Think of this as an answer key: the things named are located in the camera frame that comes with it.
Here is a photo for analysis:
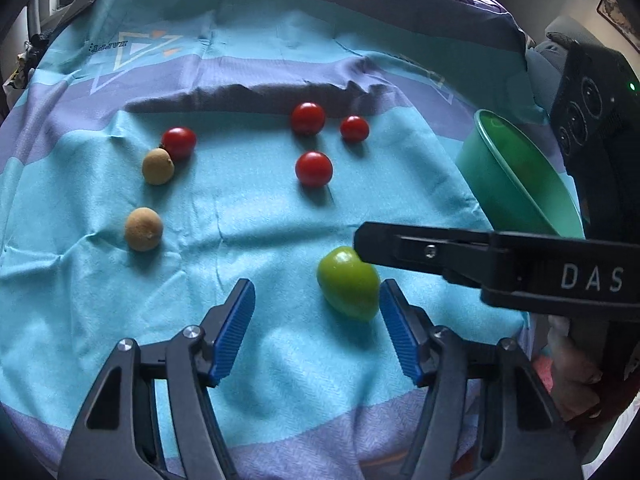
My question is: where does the green plum fruit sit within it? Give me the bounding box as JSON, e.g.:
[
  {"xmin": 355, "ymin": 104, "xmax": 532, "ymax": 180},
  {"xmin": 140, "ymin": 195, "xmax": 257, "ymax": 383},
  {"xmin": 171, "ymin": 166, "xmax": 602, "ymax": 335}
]
[{"xmin": 317, "ymin": 246, "xmax": 381, "ymax": 322}]

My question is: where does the red tomato front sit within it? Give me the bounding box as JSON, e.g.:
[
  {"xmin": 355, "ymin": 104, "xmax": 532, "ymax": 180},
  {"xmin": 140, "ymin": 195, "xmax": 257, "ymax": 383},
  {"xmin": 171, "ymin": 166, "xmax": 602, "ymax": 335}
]
[{"xmin": 295, "ymin": 151, "xmax": 333, "ymax": 188}]

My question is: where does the red cherry tomato with stem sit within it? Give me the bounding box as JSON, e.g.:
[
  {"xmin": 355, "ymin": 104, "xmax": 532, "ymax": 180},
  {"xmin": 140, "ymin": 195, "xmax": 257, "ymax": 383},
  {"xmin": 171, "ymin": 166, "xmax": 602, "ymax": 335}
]
[{"xmin": 160, "ymin": 127, "xmax": 198, "ymax": 160}]

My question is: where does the right hand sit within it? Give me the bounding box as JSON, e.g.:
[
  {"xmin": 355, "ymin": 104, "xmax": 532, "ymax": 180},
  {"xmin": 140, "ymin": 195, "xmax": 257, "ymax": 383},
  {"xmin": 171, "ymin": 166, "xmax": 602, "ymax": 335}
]
[{"xmin": 532, "ymin": 314, "xmax": 602, "ymax": 422}]

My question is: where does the grey sofa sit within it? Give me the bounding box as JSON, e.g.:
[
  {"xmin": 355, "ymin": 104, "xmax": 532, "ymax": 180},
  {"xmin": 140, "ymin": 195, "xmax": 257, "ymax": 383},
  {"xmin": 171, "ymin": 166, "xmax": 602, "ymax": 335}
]
[{"xmin": 525, "ymin": 15, "xmax": 603, "ymax": 113}]

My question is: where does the green plastic bowl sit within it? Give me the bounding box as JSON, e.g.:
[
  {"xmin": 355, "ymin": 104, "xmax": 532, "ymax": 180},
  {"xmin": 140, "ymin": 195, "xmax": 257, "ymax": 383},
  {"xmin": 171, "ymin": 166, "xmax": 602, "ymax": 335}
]
[{"xmin": 456, "ymin": 110, "xmax": 584, "ymax": 238}]

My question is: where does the red tomato back right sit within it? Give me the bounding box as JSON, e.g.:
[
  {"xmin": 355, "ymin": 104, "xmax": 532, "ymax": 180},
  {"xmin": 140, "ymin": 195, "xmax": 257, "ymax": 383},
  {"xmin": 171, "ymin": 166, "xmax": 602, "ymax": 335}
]
[{"xmin": 340, "ymin": 115, "xmax": 370, "ymax": 143}]

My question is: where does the red tomato back middle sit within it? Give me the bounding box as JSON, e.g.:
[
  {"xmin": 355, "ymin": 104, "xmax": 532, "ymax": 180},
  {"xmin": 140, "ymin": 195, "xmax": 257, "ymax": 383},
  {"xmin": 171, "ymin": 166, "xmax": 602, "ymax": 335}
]
[{"xmin": 290, "ymin": 102, "xmax": 326, "ymax": 136}]

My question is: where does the lower tan longan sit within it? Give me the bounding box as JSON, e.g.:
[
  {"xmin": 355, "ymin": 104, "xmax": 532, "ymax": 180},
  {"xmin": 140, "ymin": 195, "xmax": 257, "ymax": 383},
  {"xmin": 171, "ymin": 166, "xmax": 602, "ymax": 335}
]
[{"xmin": 125, "ymin": 207, "xmax": 164, "ymax": 252}]

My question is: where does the tan longan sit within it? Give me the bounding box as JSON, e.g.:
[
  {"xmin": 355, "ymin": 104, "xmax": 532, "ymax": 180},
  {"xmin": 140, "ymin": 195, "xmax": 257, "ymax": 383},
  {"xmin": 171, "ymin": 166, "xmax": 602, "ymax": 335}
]
[
  {"xmin": 125, "ymin": 207, "xmax": 164, "ymax": 252},
  {"xmin": 141, "ymin": 148, "xmax": 175, "ymax": 185}
]

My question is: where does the upper tan longan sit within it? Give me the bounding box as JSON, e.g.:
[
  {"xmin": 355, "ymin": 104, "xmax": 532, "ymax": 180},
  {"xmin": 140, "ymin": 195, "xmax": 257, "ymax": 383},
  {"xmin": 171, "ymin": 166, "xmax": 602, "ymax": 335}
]
[{"xmin": 141, "ymin": 148, "xmax": 175, "ymax": 185}]

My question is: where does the striped blue tablecloth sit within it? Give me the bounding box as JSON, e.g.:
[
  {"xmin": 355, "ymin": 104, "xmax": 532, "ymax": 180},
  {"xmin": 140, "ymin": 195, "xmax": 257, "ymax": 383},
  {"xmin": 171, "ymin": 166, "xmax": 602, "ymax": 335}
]
[{"xmin": 1, "ymin": 0, "xmax": 551, "ymax": 479}]

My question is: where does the framed wall picture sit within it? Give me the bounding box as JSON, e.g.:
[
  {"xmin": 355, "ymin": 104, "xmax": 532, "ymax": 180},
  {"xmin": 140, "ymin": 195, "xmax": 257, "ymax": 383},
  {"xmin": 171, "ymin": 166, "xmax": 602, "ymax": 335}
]
[{"xmin": 597, "ymin": 0, "xmax": 640, "ymax": 52}]

